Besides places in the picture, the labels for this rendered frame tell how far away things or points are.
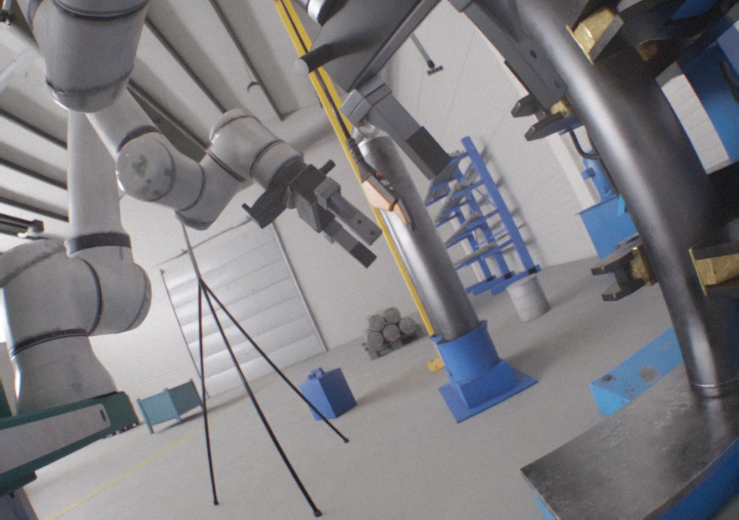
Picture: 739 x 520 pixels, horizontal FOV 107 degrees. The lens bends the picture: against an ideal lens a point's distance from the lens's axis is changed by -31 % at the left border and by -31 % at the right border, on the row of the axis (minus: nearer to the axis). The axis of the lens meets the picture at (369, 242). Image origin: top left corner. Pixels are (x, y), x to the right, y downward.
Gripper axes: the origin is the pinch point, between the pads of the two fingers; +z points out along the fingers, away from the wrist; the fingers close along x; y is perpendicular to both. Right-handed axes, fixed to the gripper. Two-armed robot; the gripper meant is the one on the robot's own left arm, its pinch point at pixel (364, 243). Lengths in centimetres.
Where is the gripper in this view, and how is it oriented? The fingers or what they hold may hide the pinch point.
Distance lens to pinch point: 61.4
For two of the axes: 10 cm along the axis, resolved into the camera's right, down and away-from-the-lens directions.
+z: 7.5, 6.4, -1.7
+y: 6.6, -7.1, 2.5
